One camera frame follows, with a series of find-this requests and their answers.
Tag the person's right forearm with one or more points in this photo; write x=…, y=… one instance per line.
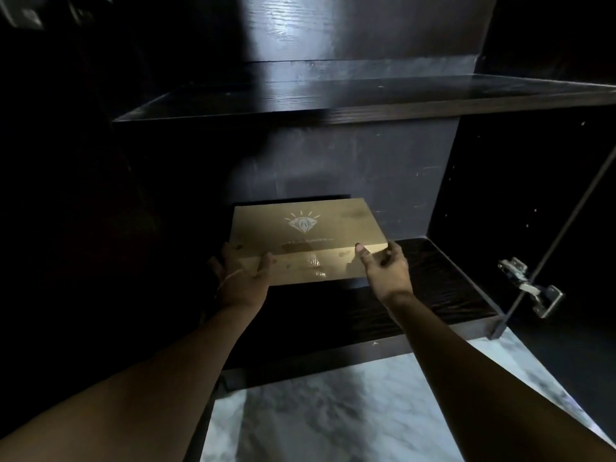
x=481, y=389

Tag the person's left forearm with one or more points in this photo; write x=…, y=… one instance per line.
x=144, y=384

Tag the dark wooden cabinet door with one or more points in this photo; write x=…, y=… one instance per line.
x=577, y=341

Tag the person's right hand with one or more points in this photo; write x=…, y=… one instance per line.
x=390, y=279

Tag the dark wooden cabinet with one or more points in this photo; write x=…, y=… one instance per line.
x=361, y=153

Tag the silver metal cabinet hinge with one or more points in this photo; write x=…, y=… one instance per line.
x=539, y=295
x=24, y=16

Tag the gold shoebox with diamond logo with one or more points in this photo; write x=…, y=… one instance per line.
x=308, y=226

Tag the person's left hand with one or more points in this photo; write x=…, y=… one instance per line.
x=243, y=286

